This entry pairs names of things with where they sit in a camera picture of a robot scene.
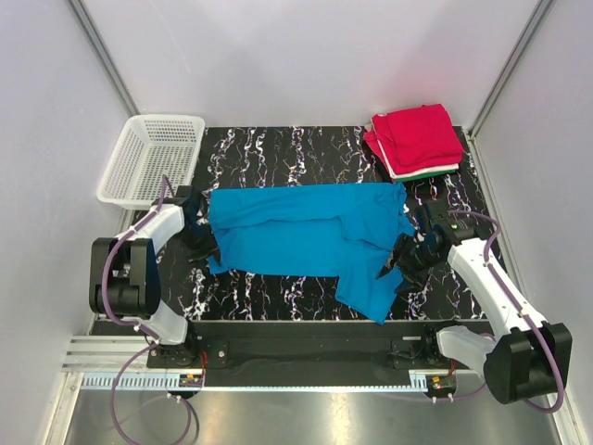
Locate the green folded t shirt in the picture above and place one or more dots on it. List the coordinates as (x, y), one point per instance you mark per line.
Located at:
(421, 175)

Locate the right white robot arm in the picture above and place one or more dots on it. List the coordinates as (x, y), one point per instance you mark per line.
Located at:
(526, 358)

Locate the white plastic basket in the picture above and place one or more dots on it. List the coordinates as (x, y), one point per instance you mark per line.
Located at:
(150, 146)

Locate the blue t shirt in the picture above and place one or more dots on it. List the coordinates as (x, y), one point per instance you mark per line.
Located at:
(341, 231)

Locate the red folded t shirt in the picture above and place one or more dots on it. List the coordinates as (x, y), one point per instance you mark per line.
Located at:
(414, 139)

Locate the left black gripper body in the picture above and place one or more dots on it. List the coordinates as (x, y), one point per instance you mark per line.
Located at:
(199, 242)

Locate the aluminium frame rail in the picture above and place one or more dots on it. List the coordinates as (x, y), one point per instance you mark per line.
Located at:
(128, 363)

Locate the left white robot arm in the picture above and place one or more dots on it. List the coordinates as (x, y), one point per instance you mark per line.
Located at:
(124, 280)

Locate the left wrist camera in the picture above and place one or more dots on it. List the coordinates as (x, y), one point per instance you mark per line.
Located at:
(193, 203)

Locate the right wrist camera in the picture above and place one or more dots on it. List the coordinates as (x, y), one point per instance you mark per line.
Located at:
(431, 213)

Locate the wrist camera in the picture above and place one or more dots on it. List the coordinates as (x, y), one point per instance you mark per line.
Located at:
(193, 203)
(431, 213)

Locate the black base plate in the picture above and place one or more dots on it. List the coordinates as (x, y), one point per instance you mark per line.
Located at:
(369, 346)

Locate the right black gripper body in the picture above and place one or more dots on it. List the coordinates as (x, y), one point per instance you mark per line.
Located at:
(414, 260)

